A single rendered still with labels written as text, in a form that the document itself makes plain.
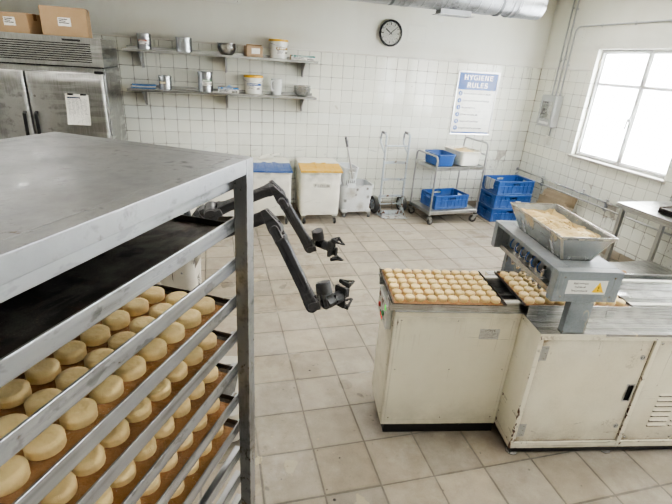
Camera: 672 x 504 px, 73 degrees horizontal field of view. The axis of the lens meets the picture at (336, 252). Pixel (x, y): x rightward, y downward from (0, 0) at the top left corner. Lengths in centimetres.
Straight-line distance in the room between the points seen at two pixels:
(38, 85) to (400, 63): 421
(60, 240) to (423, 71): 637
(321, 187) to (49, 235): 536
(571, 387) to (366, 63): 486
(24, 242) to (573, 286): 220
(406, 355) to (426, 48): 496
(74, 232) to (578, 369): 248
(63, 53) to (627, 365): 526
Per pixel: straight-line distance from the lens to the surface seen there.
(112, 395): 81
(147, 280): 74
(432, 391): 272
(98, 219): 59
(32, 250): 54
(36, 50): 552
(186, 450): 109
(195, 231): 95
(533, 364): 256
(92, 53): 538
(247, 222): 93
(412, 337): 246
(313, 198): 585
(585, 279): 241
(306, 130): 631
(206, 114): 617
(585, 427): 302
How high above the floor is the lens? 200
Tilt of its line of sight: 23 degrees down
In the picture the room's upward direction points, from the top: 4 degrees clockwise
